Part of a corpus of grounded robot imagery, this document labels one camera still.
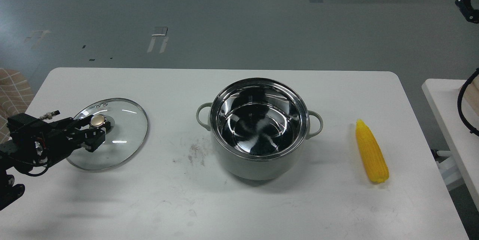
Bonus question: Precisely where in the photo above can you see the grey steel pot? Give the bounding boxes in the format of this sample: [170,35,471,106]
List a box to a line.
[195,78,324,181]

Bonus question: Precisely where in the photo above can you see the white side table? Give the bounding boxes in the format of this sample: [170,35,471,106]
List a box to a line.
[421,79,479,207]

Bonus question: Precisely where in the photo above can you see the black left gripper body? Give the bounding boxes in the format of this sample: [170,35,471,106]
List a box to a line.
[34,118,81,165]

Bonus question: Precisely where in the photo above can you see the black cable on side table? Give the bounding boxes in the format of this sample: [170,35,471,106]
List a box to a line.
[457,68,479,137]

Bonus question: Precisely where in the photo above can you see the white table leg bracket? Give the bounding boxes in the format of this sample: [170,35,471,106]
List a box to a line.
[430,149,465,191]

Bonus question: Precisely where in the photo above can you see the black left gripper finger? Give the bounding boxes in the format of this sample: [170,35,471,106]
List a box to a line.
[73,115,112,130]
[80,128,106,153]

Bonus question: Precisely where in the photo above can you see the glass pot lid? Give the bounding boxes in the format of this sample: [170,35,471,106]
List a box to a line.
[66,98,149,171]

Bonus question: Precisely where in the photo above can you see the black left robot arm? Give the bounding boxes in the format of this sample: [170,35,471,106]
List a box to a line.
[0,110,112,210]

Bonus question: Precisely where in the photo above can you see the yellow corn cob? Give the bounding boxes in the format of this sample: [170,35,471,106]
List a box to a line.
[355,119,390,183]

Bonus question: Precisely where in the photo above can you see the checkered fabric seat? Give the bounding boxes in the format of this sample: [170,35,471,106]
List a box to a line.
[0,68,34,143]

